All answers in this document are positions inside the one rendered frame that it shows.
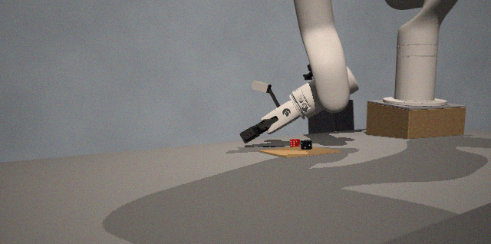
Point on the red die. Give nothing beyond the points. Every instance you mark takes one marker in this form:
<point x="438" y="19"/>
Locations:
<point x="295" y="143"/>

